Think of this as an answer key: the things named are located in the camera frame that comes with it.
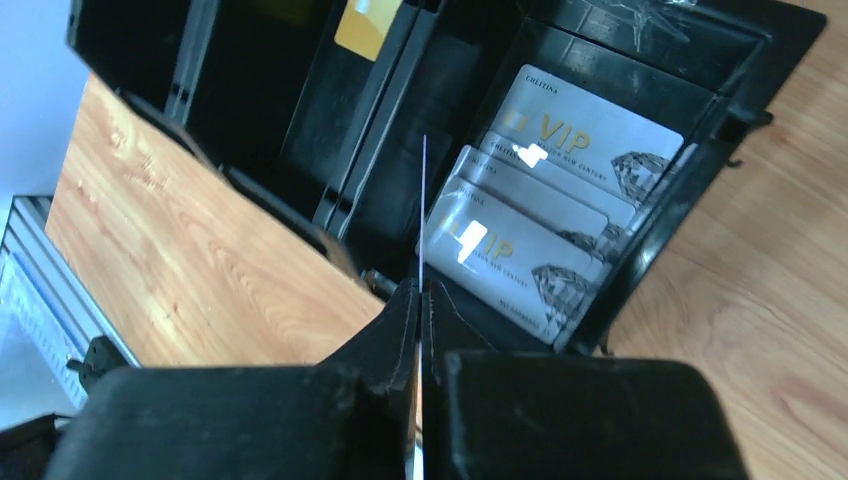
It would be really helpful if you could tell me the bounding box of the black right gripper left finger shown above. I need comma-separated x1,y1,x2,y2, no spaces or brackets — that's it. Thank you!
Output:
44,280,420,479

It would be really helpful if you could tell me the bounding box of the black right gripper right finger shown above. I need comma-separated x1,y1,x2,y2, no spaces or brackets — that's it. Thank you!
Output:
421,281,749,479

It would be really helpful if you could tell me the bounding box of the silver vip card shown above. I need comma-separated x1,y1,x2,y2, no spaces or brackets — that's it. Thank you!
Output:
490,64,684,205
451,132,636,262
419,177,603,345
417,134,428,295

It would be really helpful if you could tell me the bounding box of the silver VIP card bottom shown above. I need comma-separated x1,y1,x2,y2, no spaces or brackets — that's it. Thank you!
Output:
419,177,603,345

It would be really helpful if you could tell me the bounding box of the silver VIP card top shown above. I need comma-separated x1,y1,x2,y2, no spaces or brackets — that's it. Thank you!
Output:
490,64,684,205

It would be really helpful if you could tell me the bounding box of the gold credit card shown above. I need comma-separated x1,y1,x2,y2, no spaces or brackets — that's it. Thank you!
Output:
334,0,402,62

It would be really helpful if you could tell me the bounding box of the black three-compartment tray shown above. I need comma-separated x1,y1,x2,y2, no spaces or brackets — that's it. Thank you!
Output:
67,1,827,354

